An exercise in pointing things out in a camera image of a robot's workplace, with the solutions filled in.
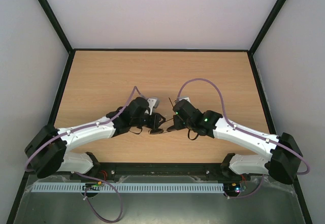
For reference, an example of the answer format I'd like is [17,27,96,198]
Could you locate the black sunglasses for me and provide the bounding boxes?
[147,97,188,135]

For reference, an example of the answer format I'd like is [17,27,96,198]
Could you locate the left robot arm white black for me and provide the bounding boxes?
[24,97,166,178]

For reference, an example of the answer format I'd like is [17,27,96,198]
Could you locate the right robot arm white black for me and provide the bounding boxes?
[173,99,303,185]

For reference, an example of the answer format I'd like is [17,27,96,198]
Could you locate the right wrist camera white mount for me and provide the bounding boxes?
[175,97,190,103]

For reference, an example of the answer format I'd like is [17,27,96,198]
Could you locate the light blue slotted cable duct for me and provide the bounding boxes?
[31,182,224,194]

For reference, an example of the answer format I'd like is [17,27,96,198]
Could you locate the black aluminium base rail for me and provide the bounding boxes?
[26,162,297,178]

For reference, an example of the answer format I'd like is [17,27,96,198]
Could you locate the black frame post right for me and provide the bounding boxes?
[249,0,299,54]

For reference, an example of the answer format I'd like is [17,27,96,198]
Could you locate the black frame post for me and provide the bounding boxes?
[38,0,73,54]
[249,0,299,54]

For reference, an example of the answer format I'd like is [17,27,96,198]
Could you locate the black frame post left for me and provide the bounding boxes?
[38,0,73,54]

